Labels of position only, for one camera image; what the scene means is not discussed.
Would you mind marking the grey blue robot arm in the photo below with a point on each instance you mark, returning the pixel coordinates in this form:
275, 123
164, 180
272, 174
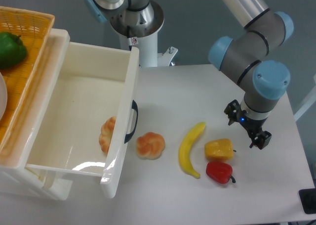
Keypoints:
241, 60

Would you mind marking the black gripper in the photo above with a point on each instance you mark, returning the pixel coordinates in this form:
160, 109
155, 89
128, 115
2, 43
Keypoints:
252, 122

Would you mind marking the white drawer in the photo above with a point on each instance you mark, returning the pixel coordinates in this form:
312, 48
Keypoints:
94, 84

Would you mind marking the white plate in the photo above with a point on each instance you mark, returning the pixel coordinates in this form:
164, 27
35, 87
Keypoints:
3, 96

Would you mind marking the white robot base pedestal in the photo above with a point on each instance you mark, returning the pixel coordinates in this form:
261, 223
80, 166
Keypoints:
140, 29

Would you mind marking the orange woven basket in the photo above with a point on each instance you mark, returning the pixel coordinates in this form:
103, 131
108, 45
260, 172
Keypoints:
34, 28

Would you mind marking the yellow bell pepper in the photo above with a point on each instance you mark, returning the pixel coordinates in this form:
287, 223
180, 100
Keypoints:
219, 150

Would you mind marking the green bell pepper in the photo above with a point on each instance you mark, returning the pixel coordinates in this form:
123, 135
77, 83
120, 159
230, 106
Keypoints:
12, 50

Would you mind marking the white drawer cabinet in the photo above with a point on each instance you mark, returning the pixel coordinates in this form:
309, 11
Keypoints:
16, 176

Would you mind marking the black device at edge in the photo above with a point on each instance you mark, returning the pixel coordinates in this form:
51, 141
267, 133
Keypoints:
308, 200

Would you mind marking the bread roll inside drawer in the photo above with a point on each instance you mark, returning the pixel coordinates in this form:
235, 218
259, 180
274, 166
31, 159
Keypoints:
106, 134

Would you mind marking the black top drawer handle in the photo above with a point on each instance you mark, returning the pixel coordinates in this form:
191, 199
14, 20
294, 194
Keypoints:
134, 121

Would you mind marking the bread roll on table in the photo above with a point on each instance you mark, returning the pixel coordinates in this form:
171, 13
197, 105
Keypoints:
150, 146

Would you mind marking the white frame at right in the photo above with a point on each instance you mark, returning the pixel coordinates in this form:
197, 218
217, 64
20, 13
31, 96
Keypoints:
306, 103

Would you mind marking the red bell pepper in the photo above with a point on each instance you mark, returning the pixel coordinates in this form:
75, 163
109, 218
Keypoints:
220, 172

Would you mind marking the yellow banana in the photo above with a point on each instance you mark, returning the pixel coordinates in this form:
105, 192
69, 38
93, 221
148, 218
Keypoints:
185, 149

